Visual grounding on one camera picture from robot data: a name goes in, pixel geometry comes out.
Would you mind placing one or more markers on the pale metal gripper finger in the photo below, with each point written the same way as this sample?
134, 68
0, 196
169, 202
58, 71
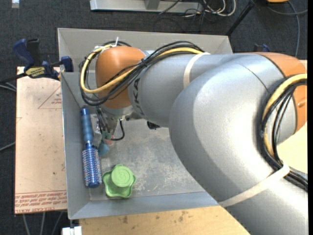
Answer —
97, 139

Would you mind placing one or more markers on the small teal round object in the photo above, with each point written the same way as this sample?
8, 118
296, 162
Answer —
103, 149

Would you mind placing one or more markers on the blue round hairbrush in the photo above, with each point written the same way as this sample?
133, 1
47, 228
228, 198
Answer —
91, 160

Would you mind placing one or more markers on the green star-shaped cup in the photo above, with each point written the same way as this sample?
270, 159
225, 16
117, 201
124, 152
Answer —
119, 181

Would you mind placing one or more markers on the grey metal bin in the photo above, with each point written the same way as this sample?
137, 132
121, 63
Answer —
156, 155

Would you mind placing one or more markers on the brown cardboard board red print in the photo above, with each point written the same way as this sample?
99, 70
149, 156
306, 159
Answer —
39, 141

